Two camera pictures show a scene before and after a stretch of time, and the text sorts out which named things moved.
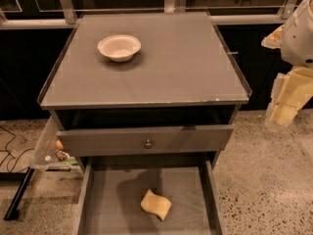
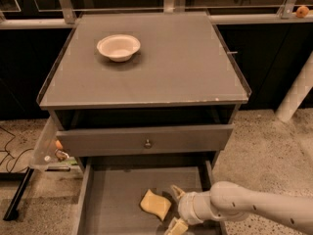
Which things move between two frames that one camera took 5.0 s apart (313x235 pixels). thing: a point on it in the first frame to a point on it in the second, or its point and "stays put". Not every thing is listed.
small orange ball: (59, 145) stays put
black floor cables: (14, 158) stays put
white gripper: (299, 40) to (187, 207)
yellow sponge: (156, 205) stays put
